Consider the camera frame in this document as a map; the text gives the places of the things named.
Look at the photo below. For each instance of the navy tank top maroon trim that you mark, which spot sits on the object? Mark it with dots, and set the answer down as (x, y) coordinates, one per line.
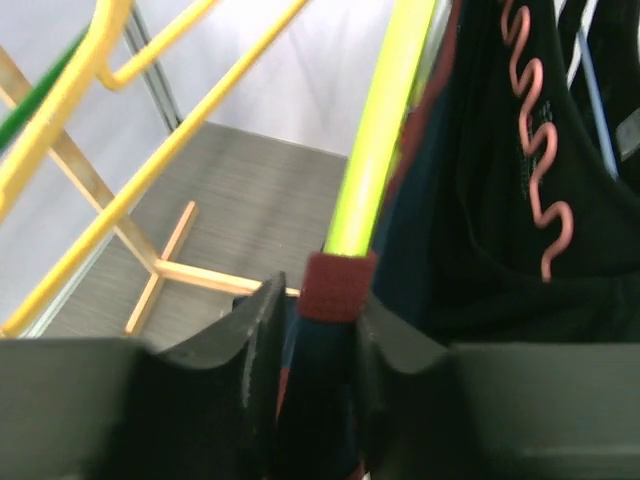
(317, 429)

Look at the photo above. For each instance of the black dress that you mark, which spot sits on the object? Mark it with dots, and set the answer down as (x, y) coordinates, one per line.
(509, 80)

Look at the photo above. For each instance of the neon yellow hanger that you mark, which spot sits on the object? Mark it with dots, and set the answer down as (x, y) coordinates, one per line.
(405, 59)

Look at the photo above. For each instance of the green plastic hanger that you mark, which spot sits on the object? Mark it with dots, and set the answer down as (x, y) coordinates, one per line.
(25, 109)

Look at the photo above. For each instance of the light blue hanger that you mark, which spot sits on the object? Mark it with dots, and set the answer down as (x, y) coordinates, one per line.
(601, 127)

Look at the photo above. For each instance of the pink hanger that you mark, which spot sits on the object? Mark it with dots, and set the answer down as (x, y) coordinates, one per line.
(537, 135)

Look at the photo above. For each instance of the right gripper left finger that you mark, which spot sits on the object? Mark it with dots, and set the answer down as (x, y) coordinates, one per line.
(111, 408)

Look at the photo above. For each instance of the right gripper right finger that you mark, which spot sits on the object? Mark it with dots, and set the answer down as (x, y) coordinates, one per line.
(492, 411)

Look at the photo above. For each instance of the yellow plastic hanger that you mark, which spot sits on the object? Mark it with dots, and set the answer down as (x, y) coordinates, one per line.
(237, 177)

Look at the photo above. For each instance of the wooden clothes rack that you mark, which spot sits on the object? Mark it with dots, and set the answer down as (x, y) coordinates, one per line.
(162, 266)

